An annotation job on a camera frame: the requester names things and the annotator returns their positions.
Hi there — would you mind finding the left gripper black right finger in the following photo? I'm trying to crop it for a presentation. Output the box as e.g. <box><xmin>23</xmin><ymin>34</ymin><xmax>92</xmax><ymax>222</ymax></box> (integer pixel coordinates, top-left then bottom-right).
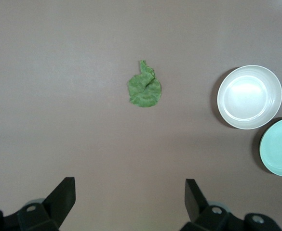
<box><xmin>179</xmin><ymin>179</ymin><xmax>282</xmax><ymax>231</ymax></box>

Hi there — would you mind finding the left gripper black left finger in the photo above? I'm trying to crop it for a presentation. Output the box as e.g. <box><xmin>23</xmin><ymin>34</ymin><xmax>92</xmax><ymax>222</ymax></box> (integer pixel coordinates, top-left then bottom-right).
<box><xmin>0</xmin><ymin>177</ymin><xmax>77</xmax><ymax>231</ymax></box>

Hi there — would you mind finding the green lettuce leaf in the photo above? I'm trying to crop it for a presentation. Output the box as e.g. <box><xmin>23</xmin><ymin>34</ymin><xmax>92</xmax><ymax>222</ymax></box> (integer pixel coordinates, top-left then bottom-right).
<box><xmin>127</xmin><ymin>59</ymin><xmax>162</xmax><ymax>108</ymax></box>

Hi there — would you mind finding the pale green plate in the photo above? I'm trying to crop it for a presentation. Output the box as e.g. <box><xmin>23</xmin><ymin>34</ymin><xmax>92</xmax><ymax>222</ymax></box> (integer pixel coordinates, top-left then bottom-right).
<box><xmin>258</xmin><ymin>117</ymin><xmax>282</xmax><ymax>177</ymax></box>

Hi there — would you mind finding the beige plate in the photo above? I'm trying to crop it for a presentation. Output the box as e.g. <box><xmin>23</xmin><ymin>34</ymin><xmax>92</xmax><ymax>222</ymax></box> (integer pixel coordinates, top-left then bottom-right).
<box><xmin>217</xmin><ymin>64</ymin><xmax>282</xmax><ymax>130</ymax></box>

